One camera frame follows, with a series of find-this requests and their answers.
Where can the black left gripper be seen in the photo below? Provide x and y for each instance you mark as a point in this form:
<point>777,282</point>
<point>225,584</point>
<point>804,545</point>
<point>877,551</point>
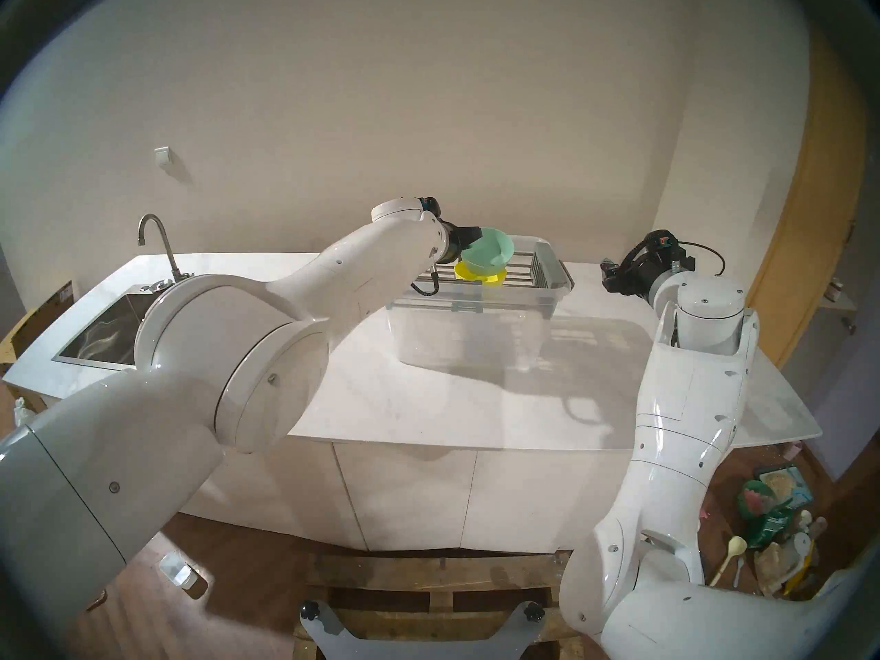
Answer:
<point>450,245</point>

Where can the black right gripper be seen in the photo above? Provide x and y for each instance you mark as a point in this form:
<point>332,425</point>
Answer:
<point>643,273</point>

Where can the mint green bowl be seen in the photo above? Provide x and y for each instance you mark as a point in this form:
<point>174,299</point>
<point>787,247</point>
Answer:
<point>491,249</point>

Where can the yellow bowl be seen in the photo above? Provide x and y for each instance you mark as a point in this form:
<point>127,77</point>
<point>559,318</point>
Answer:
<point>481,275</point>

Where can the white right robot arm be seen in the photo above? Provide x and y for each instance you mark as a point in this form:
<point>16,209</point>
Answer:
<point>687,425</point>

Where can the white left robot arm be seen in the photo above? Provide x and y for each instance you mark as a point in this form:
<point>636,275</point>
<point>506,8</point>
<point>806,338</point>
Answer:
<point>206,363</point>

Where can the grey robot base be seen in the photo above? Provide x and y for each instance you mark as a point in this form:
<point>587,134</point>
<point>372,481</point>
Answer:
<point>412,648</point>

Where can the grey metal drying rack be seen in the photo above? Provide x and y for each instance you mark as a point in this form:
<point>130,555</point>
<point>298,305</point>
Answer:
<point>543,267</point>

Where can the clear plastic storage box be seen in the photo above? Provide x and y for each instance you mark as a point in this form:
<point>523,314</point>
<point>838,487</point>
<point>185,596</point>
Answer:
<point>467,335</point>

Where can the small dark jar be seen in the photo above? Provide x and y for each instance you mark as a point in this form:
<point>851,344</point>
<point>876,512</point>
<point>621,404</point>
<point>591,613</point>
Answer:
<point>834,292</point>

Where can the small pink cup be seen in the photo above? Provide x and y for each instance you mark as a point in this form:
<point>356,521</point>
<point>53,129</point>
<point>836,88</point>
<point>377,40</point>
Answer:
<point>793,450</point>

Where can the white counter cabinet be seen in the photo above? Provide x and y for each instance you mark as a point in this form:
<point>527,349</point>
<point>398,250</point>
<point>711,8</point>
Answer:
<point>412,493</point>

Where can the teal food tray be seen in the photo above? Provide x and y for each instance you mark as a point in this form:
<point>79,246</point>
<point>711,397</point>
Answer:
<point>784,485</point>

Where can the green snack bag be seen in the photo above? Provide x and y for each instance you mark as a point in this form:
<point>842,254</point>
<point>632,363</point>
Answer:
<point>766,518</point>

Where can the cream wooden spoon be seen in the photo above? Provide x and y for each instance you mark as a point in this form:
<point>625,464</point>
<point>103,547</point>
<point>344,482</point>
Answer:
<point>734,547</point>

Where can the chrome gooseneck faucet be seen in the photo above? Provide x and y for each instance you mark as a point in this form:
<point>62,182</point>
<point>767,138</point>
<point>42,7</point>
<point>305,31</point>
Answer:
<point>168,249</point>

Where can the small white spoon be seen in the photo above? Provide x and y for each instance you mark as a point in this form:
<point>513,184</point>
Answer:
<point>738,570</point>

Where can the black base knob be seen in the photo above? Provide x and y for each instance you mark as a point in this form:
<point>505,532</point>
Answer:
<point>310,610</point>
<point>534,611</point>

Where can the stainless steel sink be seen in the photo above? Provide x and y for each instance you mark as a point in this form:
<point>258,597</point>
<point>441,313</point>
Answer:
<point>96,335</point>

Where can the brown cardboard box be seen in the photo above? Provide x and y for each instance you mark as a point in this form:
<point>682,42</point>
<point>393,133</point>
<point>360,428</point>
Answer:
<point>38,322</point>

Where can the white plastic bag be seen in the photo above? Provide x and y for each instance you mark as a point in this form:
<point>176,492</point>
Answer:
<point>22,412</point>

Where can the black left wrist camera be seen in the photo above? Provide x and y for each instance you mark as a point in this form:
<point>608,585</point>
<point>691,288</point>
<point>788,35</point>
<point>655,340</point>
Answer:
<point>430,205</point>

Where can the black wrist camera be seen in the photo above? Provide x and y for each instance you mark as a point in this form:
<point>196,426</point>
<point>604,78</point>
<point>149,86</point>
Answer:
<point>661,241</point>
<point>430,205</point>

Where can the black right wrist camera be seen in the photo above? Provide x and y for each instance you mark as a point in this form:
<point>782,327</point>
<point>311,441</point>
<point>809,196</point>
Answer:
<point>661,241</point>

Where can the wooden door frame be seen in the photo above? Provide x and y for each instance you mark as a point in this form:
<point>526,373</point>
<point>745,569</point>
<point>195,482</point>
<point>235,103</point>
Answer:
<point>804,253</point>

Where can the wooden wall shelf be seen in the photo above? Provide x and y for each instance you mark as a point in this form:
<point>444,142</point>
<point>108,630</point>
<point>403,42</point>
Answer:
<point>839,304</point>

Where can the white wall switch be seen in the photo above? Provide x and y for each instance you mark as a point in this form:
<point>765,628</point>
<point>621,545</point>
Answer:
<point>162,155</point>

